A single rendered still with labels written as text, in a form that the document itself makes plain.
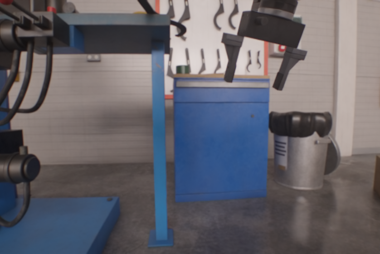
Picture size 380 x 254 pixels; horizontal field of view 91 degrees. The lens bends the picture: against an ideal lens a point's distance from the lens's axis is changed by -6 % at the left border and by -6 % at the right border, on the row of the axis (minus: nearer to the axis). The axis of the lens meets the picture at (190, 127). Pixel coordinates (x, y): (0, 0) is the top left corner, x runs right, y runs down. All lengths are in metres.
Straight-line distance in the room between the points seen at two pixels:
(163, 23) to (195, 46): 1.88
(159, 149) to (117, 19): 0.59
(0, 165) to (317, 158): 1.98
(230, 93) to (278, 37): 1.04
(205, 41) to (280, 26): 2.31
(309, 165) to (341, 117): 1.72
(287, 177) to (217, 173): 0.69
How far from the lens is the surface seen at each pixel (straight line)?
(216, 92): 1.47
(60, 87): 2.97
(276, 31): 0.49
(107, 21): 0.90
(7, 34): 0.91
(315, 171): 1.98
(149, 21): 0.87
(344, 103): 3.56
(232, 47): 0.47
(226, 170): 1.56
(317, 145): 1.92
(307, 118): 1.81
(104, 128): 2.76
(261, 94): 1.58
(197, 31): 2.79
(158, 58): 1.01
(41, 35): 0.84
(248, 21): 0.46
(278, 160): 1.99
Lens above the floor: 0.69
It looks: 5 degrees down
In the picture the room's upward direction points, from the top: straight up
